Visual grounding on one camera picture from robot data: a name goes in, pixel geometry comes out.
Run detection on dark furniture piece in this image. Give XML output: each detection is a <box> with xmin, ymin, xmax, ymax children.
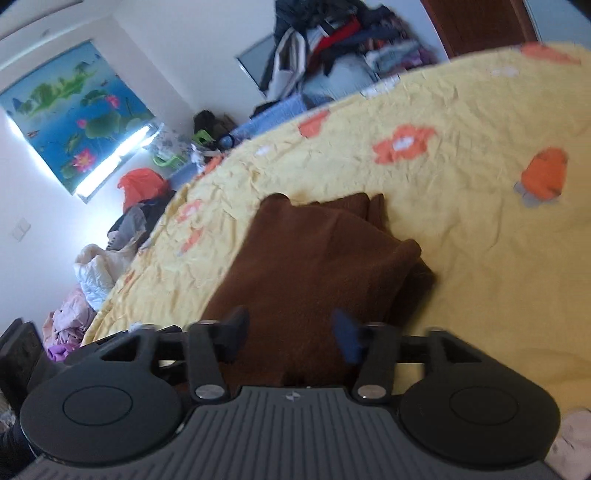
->
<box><xmin>0</xmin><ymin>318</ymin><xmax>61</xmax><ymax>407</ymax></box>

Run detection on black bag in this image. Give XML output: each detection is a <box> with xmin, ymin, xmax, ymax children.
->
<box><xmin>192</xmin><ymin>110</ymin><xmax>219</xmax><ymax>136</ymax></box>

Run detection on yellow flower print bedsheet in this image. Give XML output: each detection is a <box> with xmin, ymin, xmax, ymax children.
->
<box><xmin>81</xmin><ymin>41</ymin><xmax>591</xmax><ymax>412</ymax></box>

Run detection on pile of mixed clothes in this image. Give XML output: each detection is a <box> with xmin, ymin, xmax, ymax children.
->
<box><xmin>252</xmin><ymin>0</ymin><xmax>440</xmax><ymax>116</ymax></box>

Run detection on brown knit garment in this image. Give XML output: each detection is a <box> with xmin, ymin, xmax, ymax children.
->
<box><xmin>201</xmin><ymin>191</ymin><xmax>437</xmax><ymax>389</ymax></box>

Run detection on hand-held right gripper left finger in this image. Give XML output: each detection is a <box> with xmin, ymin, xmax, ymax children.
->
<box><xmin>96</xmin><ymin>306</ymin><xmax>251</xmax><ymax>404</ymax></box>

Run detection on blue striped cloth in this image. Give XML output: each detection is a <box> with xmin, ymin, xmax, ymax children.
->
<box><xmin>228</xmin><ymin>95</ymin><xmax>311</xmax><ymax>141</ymax></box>

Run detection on brown wooden door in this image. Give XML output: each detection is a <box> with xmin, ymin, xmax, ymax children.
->
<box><xmin>419</xmin><ymin>0</ymin><xmax>542</xmax><ymax>60</ymax></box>

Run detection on white quilted jacket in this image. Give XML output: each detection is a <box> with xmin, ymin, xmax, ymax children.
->
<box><xmin>75</xmin><ymin>244</ymin><xmax>137</xmax><ymax>311</ymax></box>

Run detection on orange plastic bag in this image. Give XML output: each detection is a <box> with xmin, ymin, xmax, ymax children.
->
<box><xmin>117</xmin><ymin>168</ymin><xmax>172</xmax><ymax>210</ymax></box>

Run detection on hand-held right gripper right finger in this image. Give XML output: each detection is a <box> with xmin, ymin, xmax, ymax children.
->
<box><xmin>333</xmin><ymin>309</ymin><xmax>486</xmax><ymax>402</ymax></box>

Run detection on pink clothes heap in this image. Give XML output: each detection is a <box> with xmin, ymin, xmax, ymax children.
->
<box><xmin>43</xmin><ymin>286</ymin><xmax>99</xmax><ymax>365</ymax></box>

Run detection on dark wall screen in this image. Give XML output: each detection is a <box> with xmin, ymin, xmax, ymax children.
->
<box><xmin>235</xmin><ymin>33</ymin><xmax>279</xmax><ymax>89</ymax></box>

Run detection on lotus pond window blind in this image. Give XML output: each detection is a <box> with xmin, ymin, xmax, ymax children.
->
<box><xmin>0</xmin><ymin>41</ymin><xmax>161</xmax><ymax>205</ymax></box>

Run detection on pale pink cloth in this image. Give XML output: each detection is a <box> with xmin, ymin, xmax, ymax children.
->
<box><xmin>546</xmin><ymin>408</ymin><xmax>591</xmax><ymax>474</ymax></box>

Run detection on green plastic stool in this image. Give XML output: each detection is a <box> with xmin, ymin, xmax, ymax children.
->
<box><xmin>152</xmin><ymin>130</ymin><xmax>214</xmax><ymax>169</ymax></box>

